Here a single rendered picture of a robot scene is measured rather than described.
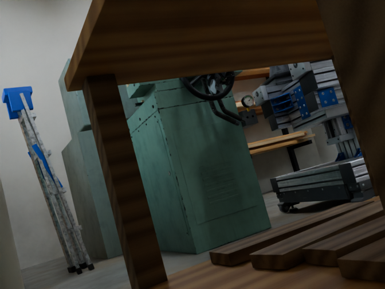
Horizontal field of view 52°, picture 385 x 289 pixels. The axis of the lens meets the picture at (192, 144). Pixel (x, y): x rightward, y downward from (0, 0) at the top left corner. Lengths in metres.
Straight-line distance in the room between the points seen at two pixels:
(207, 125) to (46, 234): 2.52
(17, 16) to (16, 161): 1.55
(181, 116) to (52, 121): 2.53
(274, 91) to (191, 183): 0.84
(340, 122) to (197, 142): 0.80
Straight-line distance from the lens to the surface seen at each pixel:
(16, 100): 2.56
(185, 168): 1.90
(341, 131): 2.26
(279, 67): 2.49
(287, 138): 4.96
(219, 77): 1.66
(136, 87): 1.99
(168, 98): 1.95
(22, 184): 4.15
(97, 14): 0.46
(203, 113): 2.01
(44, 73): 4.47
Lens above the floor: 0.30
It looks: 6 degrees up
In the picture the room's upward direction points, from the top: 15 degrees counter-clockwise
